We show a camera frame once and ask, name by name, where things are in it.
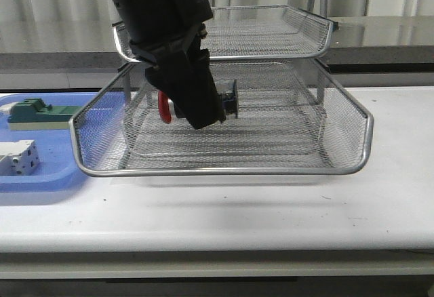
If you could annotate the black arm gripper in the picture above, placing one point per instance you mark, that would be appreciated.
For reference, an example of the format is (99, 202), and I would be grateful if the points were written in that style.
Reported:
(166, 35)

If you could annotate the grey stone counter ledge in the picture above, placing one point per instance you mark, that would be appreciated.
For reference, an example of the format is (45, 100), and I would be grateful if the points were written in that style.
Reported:
(81, 55)

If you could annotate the white terminal block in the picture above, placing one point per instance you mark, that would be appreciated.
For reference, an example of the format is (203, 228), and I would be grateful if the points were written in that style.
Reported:
(19, 158)

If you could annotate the green and beige switch block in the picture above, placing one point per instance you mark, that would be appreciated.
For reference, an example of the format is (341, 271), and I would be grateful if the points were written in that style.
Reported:
(35, 114)

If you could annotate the blue plastic tray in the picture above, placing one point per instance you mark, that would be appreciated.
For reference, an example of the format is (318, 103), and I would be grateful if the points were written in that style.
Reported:
(57, 166)

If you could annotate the red emergency stop button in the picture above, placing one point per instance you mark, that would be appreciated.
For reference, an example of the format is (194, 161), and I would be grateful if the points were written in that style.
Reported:
(227, 93)

